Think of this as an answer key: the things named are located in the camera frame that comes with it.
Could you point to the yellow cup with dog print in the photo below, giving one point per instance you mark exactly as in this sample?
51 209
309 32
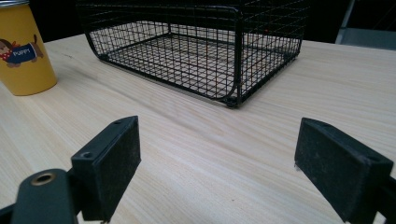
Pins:
25 53

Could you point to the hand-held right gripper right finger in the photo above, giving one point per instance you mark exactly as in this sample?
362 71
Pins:
334 168

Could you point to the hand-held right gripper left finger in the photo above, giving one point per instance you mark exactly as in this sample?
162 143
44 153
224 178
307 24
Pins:
107 168

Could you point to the grey metal stand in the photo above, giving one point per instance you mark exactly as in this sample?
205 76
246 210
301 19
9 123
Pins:
364 34

